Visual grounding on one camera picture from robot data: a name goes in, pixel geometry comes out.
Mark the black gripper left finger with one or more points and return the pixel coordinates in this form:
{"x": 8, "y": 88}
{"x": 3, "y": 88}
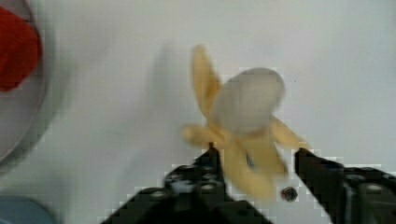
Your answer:
{"x": 191, "y": 194}

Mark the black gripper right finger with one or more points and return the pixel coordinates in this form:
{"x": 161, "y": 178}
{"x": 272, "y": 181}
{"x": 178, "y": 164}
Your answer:
{"x": 349, "y": 195}

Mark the peeled plush banana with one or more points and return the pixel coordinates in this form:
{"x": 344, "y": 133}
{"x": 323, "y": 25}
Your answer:
{"x": 241, "y": 124}

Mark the small blue bowl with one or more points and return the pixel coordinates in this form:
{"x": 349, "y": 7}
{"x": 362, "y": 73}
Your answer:
{"x": 21, "y": 210}

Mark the grey round plate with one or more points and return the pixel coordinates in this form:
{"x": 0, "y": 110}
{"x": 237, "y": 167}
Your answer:
{"x": 20, "y": 108}

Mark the red plush ketchup bottle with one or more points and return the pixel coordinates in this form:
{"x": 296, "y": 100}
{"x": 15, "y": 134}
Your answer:
{"x": 20, "y": 50}

